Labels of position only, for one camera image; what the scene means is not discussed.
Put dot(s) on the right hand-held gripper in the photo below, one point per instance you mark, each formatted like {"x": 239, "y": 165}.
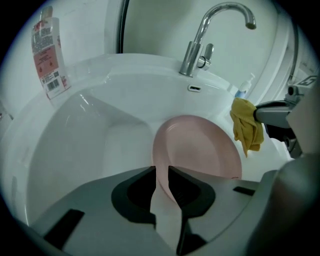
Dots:
{"x": 305, "y": 125}

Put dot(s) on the yellow cloth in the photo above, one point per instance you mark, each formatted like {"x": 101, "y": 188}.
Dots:
{"x": 246, "y": 125}

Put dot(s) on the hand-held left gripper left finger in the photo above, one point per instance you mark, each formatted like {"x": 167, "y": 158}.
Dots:
{"x": 100, "y": 200}

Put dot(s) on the pink label bottle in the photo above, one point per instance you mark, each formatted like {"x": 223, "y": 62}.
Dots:
{"x": 48, "y": 57}

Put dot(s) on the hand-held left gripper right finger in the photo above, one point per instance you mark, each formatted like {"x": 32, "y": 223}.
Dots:
{"x": 225, "y": 200}

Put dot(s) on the big pink plate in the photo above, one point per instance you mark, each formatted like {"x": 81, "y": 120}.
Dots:
{"x": 197, "y": 145}

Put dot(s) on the white pump soap dispenser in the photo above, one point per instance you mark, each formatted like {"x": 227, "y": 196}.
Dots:
{"x": 243, "y": 88}

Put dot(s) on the white vanity cabinet with sink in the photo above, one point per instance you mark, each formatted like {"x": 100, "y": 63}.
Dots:
{"x": 125, "y": 100}

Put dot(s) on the chrome faucet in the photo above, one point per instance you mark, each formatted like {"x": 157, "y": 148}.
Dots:
{"x": 195, "y": 52}

